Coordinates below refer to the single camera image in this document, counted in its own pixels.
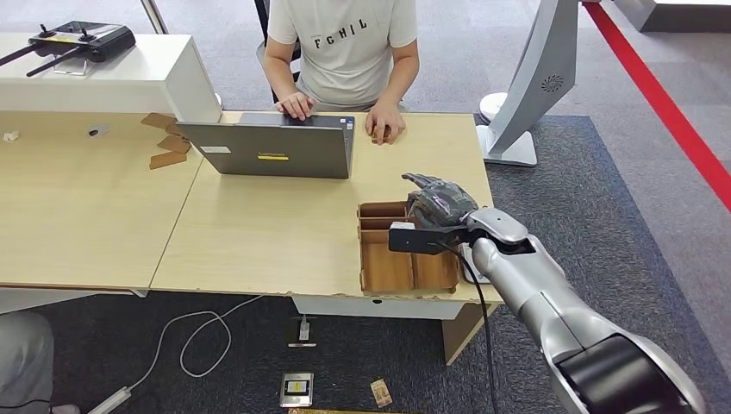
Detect white power cable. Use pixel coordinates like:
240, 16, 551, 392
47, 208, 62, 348
128, 294, 266, 392

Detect black remote controller with antennas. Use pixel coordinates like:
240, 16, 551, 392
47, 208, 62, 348
0, 21, 137, 78

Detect silver floor socket box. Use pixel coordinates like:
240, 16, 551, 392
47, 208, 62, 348
279, 372, 316, 409

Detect clear acrylic stand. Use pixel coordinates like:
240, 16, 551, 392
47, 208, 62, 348
53, 57, 91, 78

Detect wooden desk leg panel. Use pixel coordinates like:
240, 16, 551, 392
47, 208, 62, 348
442, 303, 495, 367

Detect dark floor outlet plate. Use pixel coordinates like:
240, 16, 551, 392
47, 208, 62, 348
287, 316, 319, 349

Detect white under-desk drawer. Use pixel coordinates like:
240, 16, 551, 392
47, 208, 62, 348
291, 294, 481, 321

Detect patterned card on floor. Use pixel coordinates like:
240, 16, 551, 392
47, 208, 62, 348
370, 379, 394, 409

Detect grey white card reader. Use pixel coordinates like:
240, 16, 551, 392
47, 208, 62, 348
459, 242, 492, 285

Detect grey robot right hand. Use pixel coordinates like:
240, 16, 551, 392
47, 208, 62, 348
401, 172, 481, 229

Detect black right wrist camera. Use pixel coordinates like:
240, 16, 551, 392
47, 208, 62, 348
388, 221, 470, 255

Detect white cabinet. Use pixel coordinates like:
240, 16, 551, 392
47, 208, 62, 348
0, 32, 224, 124

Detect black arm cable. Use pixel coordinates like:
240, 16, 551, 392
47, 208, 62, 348
436, 245, 499, 414

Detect wooden desk organizer tray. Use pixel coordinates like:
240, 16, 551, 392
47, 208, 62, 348
358, 201, 461, 295

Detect grey platform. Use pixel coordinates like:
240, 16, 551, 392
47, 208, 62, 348
614, 0, 731, 34

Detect person's right hand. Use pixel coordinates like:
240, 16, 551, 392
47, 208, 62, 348
277, 92, 316, 121

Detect person's left hand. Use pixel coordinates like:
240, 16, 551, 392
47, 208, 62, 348
365, 101, 407, 147

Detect white power strip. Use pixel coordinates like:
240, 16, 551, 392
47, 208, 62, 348
86, 386, 134, 414

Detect person's leg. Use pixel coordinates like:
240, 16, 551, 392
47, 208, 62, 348
0, 310, 81, 414

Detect grey kiosk stand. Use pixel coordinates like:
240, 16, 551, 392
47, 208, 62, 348
477, 0, 581, 168

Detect white round base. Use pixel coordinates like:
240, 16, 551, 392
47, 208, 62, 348
479, 91, 509, 124

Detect metal pole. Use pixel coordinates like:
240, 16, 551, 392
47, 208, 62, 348
140, 0, 171, 35

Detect white desk frame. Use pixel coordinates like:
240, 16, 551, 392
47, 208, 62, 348
0, 287, 148, 316

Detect red barrier strip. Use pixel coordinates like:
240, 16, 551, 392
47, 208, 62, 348
582, 0, 731, 212

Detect grey laptop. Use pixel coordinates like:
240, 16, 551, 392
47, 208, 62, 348
177, 111, 356, 180

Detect person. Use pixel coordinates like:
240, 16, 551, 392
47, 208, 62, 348
262, 0, 421, 147

